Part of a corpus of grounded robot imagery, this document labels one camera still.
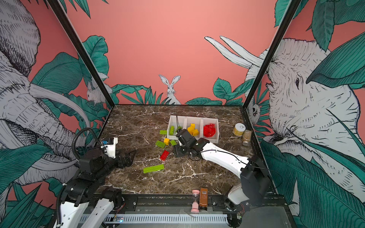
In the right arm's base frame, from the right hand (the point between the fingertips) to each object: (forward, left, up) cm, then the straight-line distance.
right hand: (176, 148), depth 81 cm
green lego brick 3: (+12, +4, -13) cm, 18 cm away
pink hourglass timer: (-26, -11, -12) cm, 31 cm away
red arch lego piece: (+20, -23, -10) cm, 32 cm away
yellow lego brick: (+11, +8, -10) cm, 17 cm away
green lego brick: (+20, +12, -12) cm, 26 cm away
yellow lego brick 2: (+25, -9, -11) cm, 29 cm away
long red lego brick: (+2, +8, -13) cm, 16 cm away
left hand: (-6, +22, +10) cm, 25 cm away
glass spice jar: (+13, -47, -9) cm, 50 cm away
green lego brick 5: (+22, 0, -11) cm, 25 cm away
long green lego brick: (-7, +14, -12) cm, 20 cm away
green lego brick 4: (+21, +5, -11) cm, 24 cm away
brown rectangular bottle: (-23, -15, -9) cm, 29 cm away
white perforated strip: (-32, -10, -13) cm, 36 cm away
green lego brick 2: (+10, +13, -13) cm, 21 cm away
